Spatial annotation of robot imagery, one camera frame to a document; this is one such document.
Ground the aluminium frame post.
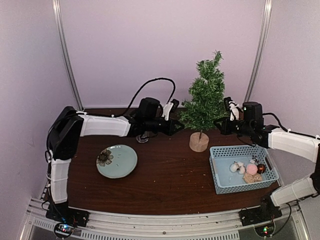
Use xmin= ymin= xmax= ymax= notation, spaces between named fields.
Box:
xmin=244 ymin=0 xmax=273 ymax=102
xmin=52 ymin=0 xmax=84 ymax=110

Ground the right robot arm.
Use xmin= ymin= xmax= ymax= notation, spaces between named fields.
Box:
xmin=214 ymin=117 xmax=320 ymax=221

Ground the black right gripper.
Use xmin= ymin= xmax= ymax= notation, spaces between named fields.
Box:
xmin=214 ymin=116 xmax=254 ymax=137

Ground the white cotton flower ornament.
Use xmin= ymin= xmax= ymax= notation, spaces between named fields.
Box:
xmin=229 ymin=161 xmax=246 ymax=175

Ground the light green floral plate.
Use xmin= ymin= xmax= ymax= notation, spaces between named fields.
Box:
xmin=96 ymin=144 xmax=138 ymax=179

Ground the front aluminium rail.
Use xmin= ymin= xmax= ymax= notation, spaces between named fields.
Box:
xmin=18 ymin=198 xmax=311 ymax=240

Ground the blue plastic basket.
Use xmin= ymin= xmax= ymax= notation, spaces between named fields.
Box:
xmin=209 ymin=145 xmax=279 ymax=195

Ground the beige burlap bow ornament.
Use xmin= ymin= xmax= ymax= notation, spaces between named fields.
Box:
xmin=243 ymin=172 xmax=263 ymax=184

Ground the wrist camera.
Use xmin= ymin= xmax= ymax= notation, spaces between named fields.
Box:
xmin=161 ymin=99 xmax=180 ymax=121
xmin=223 ymin=97 xmax=242 ymax=121

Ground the pink pompom ornament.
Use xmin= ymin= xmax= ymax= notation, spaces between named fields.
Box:
xmin=246 ymin=163 xmax=258 ymax=175

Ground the dark red bauble ornament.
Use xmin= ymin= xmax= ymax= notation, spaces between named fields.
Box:
xmin=257 ymin=163 xmax=266 ymax=174

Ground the clear drinking glass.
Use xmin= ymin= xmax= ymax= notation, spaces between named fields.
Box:
xmin=136 ymin=132 xmax=150 ymax=144

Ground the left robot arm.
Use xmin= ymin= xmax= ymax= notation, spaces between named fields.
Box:
xmin=45 ymin=106 xmax=185 ymax=222

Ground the left aluminium frame post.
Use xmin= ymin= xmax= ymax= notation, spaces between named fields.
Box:
xmin=52 ymin=0 xmax=84 ymax=110

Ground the small green christmas tree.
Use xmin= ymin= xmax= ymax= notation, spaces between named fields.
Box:
xmin=179 ymin=51 xmax=226 ymax=153

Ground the right aluminium frame post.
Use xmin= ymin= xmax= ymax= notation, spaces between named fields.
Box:
xmin=244 ymin=0 xmax=273 ymax=102

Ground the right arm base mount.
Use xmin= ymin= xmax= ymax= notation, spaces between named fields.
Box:
xmin=238 ymin=196 xmax=282 ymax=238

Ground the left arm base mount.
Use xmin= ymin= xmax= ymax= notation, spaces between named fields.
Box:
xmin=45 ymin=201 xmax=90 ymax=240

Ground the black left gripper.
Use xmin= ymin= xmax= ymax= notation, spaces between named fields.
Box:
xmin=145 ymin=117 xmax=184 ymax=136

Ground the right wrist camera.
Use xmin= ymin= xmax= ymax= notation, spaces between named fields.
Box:
xmin=223 ymin=97 xmax=242 ymax=121

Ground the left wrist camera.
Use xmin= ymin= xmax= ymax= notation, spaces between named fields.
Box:
xmin=161 ymin=99 xmax=180 ymax=121

